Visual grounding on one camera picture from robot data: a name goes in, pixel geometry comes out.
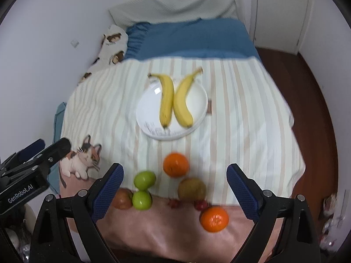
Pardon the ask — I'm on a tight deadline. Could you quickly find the red apple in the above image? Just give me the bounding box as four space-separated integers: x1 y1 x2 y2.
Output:
112 188 133 210

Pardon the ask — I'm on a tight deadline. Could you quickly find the orange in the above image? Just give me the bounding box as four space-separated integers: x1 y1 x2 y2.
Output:
200 206 229 233
162 153 190 178

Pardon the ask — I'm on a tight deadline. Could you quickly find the green apple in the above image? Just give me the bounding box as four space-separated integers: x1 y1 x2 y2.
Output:
133 170 156 191
132 191 152 210

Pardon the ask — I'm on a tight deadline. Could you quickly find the cherry tomato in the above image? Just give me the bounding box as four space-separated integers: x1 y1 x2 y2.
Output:
194 199 209 211
167 199 181 209

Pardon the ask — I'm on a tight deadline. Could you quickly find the brown pear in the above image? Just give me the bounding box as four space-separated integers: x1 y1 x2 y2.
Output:
177 178 207 203

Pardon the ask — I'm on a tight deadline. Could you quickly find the yellow banana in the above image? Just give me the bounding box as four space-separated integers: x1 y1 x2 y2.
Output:
148 73 174 128
173 67 203 128

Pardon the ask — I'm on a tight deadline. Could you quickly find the teal bed sheet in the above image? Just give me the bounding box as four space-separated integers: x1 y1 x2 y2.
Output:
46 101 67 195

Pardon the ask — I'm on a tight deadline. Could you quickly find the striped cat print cloth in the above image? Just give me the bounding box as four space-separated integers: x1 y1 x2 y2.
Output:
59 58 305 262

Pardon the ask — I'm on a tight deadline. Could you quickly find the white ceramic plate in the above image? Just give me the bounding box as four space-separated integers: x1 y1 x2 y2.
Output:
136 80 208 141

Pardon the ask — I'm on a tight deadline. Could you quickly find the bear print pillow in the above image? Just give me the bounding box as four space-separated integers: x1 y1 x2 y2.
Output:
78 24 129 84

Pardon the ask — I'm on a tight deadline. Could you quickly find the blue quilt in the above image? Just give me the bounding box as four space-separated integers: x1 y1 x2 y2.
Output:
125 18 260 60

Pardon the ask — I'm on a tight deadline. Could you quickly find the white door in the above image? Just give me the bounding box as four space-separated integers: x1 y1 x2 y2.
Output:
251 0 312 55

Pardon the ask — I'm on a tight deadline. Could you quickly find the grey white pillow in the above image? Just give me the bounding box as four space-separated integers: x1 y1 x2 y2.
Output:
109 0 245 28

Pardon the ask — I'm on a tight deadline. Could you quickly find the wall socket left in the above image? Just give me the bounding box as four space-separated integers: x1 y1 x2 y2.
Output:
71 39 79 48

